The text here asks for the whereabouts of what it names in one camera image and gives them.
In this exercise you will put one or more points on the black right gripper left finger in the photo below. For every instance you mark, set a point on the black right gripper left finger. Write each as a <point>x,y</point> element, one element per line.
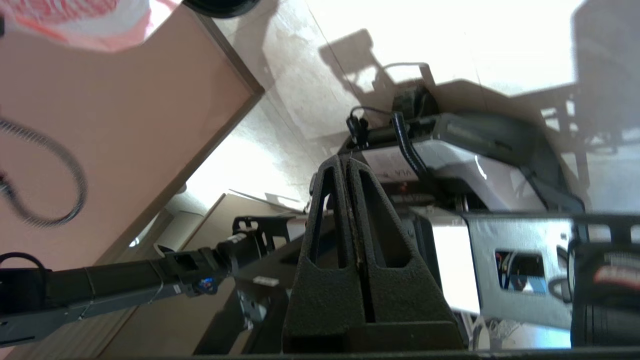
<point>325,300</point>

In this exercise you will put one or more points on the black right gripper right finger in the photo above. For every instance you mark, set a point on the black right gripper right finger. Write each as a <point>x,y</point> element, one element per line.
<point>405,300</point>

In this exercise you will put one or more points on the new white red-print plastic bag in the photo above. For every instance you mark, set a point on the new white red-print plastic bag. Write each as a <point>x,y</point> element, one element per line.
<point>75,20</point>

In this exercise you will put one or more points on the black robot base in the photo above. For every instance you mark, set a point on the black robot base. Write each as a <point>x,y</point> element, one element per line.
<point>500,200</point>

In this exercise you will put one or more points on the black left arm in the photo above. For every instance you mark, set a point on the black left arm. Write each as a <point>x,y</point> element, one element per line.
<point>125,285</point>

